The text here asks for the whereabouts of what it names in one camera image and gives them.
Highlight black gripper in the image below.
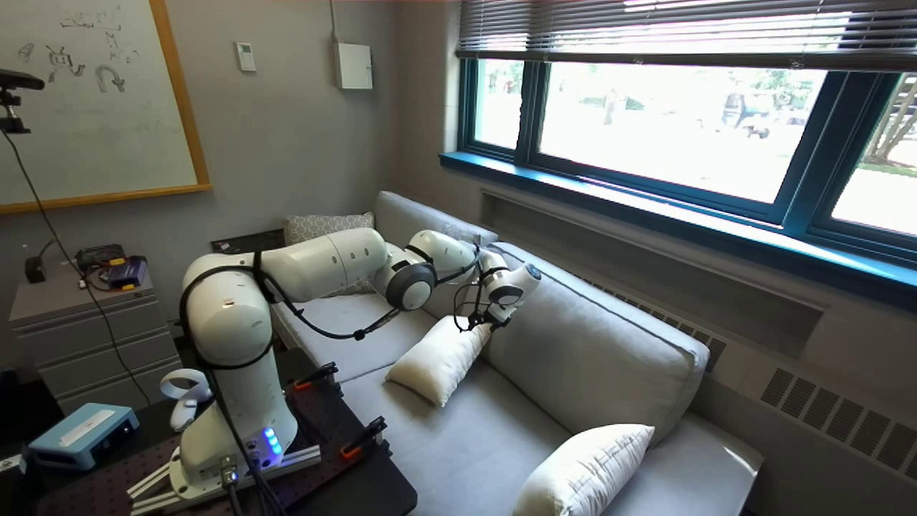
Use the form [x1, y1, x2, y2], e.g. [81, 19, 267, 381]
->
[465, 287, 495, 333]

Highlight small cream pillow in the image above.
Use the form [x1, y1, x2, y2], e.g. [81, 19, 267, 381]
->
[385, 313, 495, 410]

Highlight large cream pillow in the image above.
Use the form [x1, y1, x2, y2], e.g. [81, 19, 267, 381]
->
[511, 420, 658, 516]

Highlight grey fabric sofa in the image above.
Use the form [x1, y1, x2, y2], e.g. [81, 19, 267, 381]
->
[261, 185, 769, 516]

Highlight orange black clamp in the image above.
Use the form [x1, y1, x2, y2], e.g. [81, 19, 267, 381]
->
[337, 413, 389, 460]
[283, 357, 342, 394]

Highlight black robot table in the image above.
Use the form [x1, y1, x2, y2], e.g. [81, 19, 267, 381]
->
[0, 346, 422, 516]

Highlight white VR controller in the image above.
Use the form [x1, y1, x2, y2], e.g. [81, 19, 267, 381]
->
[158, 366, 214, 432]

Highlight dark window blinds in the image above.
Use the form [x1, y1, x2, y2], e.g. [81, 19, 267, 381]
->
[456, 0, 917, 75]

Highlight blue purple gadget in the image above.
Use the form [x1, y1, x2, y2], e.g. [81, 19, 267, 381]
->
[97, 254, 151, 291]

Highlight grey radiator cover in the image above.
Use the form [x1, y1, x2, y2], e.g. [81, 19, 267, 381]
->
[476, 184, 917, 516]

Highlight black orange device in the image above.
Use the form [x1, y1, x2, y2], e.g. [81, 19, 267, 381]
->
[75, 240, 128, 275]

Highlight grey drawer cabinet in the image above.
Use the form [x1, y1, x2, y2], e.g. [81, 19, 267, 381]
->
[5, 261, 185, 416]

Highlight light blue box device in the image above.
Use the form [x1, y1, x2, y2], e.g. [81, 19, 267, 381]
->
[25, 399, 142, 472]

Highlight wood framed whiteboard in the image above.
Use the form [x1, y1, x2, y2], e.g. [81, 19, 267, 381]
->
[0, 0, 214, 218]

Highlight small black stand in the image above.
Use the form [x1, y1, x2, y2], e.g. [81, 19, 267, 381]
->
[19, 237, 51, 287]

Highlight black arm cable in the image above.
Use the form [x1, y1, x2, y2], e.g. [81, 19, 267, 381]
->
[177, 248, 498, 376]

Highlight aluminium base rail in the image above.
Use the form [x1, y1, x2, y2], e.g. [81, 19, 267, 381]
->
[127, 440, 324, 516]

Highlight black wall power strip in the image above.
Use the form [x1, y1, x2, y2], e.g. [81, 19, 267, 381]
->
[208, 225, 286, 258]

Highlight white wall box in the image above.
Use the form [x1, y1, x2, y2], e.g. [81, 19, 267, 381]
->
[327, 0, 377, 95]

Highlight white wall thermostat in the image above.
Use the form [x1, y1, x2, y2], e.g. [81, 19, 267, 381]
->
[233, 36, 261, 78]

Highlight teal window frame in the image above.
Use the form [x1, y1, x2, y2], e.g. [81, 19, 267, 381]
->
[439, 52, 917, 291]

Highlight black camera on stand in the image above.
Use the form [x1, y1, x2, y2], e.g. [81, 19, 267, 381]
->
[0, 65, 49, 138]

